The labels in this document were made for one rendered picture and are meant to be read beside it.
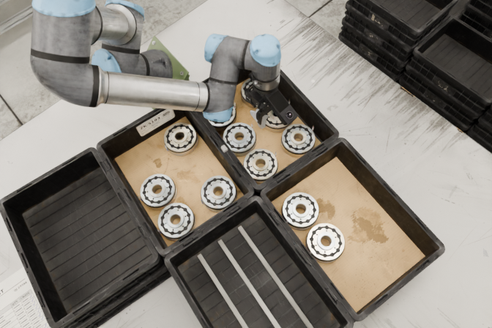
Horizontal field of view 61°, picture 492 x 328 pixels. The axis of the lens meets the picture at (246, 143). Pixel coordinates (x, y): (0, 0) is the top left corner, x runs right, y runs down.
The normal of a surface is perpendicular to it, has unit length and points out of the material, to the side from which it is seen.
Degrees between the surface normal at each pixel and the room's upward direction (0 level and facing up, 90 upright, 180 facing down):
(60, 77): 62
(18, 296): 0
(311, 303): 0
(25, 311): 0
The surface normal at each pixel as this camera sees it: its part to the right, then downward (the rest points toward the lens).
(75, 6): 0.65, 0.27
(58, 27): 0.24, 0.30
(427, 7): -0.04, -0.45
